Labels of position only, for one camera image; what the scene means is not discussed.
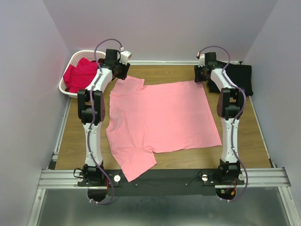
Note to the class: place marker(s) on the folded black t shirt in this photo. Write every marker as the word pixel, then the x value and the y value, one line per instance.
pixel 239 74

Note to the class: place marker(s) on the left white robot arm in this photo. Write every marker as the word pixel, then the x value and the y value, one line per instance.
pixel 91 112

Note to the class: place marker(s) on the red t shirt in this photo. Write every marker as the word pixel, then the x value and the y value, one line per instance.
pixel 80 76

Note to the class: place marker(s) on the white plastic laundry basket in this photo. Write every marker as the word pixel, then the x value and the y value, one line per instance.
pixel 88 54

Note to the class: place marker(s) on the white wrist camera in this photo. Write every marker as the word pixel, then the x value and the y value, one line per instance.
pixel 201 60
pixel 124 57

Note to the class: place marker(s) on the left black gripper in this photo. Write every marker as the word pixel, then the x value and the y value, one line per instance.
pixel 122 75

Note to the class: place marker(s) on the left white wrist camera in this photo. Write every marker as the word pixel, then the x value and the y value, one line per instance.
pixel 124 57

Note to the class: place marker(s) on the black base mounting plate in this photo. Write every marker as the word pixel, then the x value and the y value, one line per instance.
pixel 102 186

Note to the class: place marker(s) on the aluminium frame rail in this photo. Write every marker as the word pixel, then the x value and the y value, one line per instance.
pixel 260 177

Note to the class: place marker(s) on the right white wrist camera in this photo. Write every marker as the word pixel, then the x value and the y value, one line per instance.
pixel 201 60

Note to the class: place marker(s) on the light pink t shirt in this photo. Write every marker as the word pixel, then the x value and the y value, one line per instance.
pixel 162 118

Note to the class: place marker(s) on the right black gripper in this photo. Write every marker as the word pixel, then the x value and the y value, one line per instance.
pixel 197 78

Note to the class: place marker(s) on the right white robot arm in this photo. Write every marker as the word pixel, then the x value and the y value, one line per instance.
pixel 230 106

